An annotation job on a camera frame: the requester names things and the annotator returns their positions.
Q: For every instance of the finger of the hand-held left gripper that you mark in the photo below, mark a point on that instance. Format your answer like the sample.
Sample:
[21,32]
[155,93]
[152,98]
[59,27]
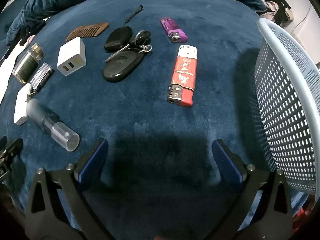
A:
[12,148]
[2,142]

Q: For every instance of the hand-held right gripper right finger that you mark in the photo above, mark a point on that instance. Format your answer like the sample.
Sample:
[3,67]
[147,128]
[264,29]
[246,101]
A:
[226,160]

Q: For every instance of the black car key remote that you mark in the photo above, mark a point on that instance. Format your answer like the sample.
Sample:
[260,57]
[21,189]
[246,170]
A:
[118,38]

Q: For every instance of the black oval key fob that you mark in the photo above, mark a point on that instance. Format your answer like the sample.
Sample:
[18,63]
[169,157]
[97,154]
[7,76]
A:
[122,66]

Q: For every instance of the purple lighter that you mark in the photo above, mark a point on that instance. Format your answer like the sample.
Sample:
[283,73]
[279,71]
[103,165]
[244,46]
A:
[171,26]

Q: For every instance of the light blue plastic basket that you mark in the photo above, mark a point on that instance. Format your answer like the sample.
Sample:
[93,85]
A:
[282,92]

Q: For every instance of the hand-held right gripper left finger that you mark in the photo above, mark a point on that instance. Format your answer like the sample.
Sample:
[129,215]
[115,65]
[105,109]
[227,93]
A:
[93,160]

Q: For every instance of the glass jar gold lid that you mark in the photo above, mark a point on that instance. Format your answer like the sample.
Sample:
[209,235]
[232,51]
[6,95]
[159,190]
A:
[26,65]

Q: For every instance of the small white box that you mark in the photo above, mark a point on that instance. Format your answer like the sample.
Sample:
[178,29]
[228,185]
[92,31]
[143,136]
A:
[21,107]

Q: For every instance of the blue plush blanket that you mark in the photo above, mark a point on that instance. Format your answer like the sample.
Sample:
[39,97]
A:
[150,130]

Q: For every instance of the brown wooden comb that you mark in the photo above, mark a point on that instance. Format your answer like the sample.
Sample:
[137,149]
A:
[87,30]

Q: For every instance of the red lighter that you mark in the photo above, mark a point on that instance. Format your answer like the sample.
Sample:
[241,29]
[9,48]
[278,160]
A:
[183,77]

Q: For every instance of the black hair pin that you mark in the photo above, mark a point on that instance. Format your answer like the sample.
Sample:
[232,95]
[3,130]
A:
[135,12]

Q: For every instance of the white USB charger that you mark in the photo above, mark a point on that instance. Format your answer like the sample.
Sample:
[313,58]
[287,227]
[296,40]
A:
[71,52]

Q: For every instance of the pile of clothes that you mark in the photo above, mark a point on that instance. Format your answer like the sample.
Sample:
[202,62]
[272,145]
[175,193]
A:
[275,5]

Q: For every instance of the grey spray bottle clear cap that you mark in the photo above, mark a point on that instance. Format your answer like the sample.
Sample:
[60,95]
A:
[45,118]

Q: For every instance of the clear-wrapped battery pack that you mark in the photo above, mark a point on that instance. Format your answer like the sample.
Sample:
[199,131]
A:
[42,76]

